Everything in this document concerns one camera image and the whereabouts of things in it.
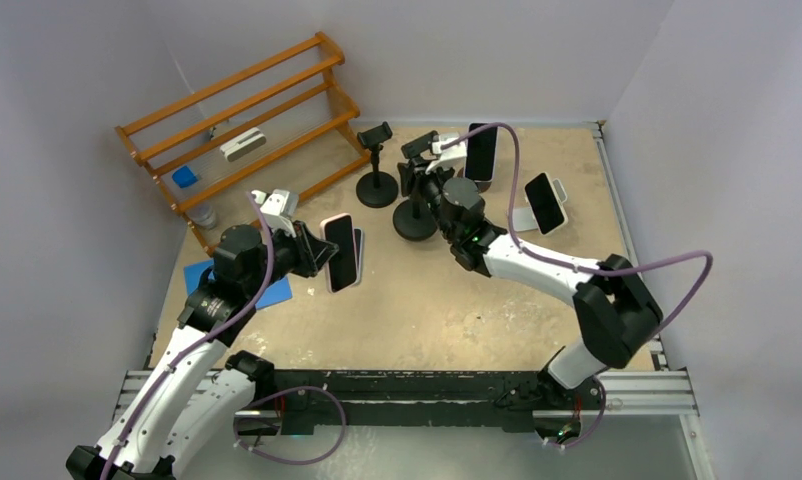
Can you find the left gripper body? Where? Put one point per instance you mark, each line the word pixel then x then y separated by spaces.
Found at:
pixel 300 259

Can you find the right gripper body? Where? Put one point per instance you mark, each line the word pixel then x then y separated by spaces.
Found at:
pixel 426 187

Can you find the pink case phone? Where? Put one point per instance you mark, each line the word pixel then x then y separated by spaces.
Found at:
pixel 342 267

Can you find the black phone stand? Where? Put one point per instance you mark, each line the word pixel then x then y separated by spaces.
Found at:
pixel 376 189
pixel 412 219

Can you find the light blue case phone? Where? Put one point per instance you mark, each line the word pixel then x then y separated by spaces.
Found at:
pixel 359 242

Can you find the black phone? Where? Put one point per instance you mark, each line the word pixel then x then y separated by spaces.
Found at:
pixel 545 204
pixel 481 156

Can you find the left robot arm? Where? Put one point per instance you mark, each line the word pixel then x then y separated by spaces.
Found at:
pixel 170 420

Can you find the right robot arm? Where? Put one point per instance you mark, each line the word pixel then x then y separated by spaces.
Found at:
pixel 615 311

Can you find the silver phone stand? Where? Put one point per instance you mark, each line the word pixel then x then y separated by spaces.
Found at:
pixel 523 219

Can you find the blue mat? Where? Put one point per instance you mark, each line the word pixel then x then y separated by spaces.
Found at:
pixel 278 292

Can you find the clear plastic cup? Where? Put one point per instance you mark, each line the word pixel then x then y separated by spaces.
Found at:
pixel 204 216

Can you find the white eraser block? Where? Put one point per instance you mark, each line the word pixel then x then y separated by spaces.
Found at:
pixel 243 144

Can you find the blue cube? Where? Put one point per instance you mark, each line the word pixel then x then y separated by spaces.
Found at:
pixel 184 177

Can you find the orange wooden rack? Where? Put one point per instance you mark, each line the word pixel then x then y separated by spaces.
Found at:
pixel 293 97

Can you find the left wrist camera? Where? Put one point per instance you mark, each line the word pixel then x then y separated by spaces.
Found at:
pixel 278 208

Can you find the black base frame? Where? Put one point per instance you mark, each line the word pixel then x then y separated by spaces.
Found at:
pixel 513 401

